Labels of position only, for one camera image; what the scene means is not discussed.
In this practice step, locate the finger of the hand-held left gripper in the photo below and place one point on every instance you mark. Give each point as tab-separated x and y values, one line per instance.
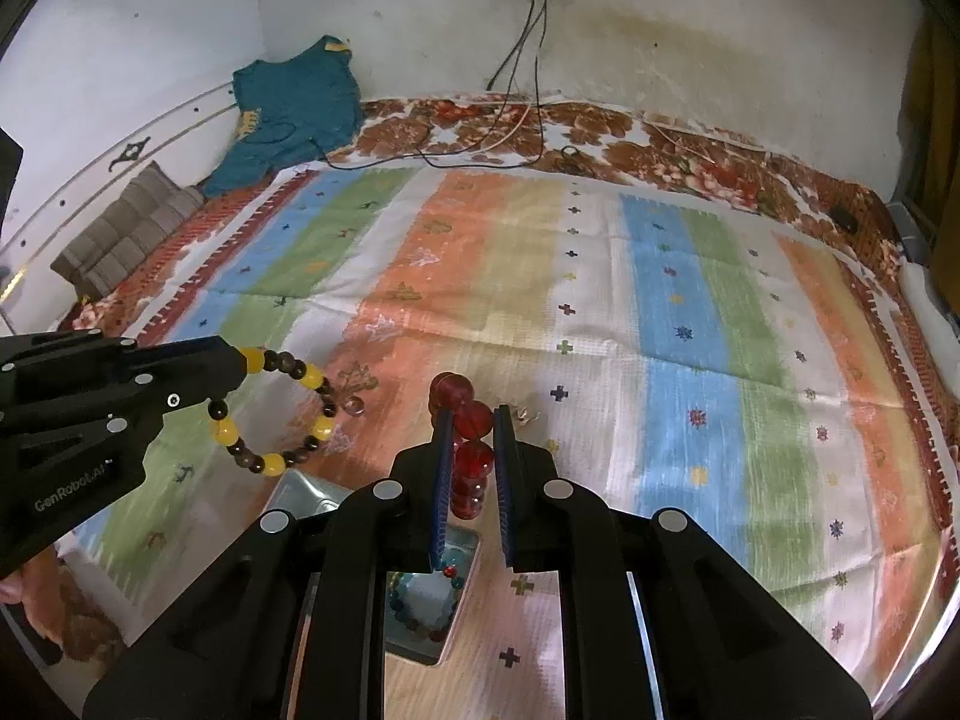
172	360
142	405

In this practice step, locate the small dark bead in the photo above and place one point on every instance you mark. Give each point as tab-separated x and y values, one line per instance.
351	406

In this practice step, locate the person's left hand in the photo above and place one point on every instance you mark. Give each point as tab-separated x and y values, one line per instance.
30	577

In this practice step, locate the mustard yellow hanging cloth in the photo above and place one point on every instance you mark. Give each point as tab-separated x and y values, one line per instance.
937	150

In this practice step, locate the grey striped cushion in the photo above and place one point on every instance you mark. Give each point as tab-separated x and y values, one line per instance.
120	232

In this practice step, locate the striped pastel cloth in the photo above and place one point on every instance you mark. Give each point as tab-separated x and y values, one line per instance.
675	360

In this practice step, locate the white bed headboard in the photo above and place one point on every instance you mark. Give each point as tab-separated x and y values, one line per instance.
90	120

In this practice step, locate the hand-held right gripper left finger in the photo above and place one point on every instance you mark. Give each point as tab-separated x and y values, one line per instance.
442	480

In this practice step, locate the grey box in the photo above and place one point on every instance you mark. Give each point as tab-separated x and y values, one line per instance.
907	229

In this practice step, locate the small silver trinket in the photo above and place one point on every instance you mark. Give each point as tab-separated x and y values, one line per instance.
529	414

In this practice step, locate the teal shirt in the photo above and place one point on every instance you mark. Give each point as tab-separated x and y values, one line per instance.
292	105

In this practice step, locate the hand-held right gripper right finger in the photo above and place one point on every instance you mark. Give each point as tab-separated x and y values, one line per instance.
504	480

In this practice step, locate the white pillow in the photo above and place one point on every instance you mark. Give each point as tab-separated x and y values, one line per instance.
926	300

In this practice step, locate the silver metal tin box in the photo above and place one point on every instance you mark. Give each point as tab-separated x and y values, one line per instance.
315	491

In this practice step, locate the small black device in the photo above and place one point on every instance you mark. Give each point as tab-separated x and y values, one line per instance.
845	219

